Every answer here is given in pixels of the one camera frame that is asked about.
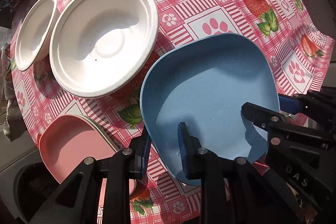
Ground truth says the blue square plate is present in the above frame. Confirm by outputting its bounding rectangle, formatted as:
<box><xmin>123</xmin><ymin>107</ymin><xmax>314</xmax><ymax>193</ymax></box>
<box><xmin>140</xmin><ymin>33</ymin><xmax>280</xmax><ymax>186</ymax></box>

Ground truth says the pink square plate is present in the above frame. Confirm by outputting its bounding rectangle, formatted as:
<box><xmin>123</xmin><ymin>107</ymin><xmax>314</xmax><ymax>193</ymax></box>
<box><xmin>38</xmin><ymin>114</ymin><xmax>137</xmax><ymax>195</ymax></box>

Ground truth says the white paper bowl large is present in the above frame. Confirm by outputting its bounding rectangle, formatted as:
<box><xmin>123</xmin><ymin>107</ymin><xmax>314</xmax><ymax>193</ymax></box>
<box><xmin>50</xmin><ymin>0</ymin><xmax>159</xmax><ymax>98</ymax></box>

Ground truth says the white washing machine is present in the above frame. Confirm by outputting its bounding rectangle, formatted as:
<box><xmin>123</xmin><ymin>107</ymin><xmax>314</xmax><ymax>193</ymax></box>
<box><xmin>1</xmin><ymin>132</ymin><xmax>59</xmax><ymax>223</ymax></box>

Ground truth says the green square plate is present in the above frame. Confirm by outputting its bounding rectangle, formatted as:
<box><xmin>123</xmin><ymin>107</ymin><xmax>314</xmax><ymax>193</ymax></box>
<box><xmin>77</xmin><ymin>114</ymin><xmax>120</xmax><ymax>152</ymax></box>

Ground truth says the beige towel on rack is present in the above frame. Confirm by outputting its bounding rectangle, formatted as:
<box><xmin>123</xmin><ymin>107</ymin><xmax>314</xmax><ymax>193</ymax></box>
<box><xmin>1</xmin><ymin>43</ymin><xmax>27</xmax><ymax>141</ymax></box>

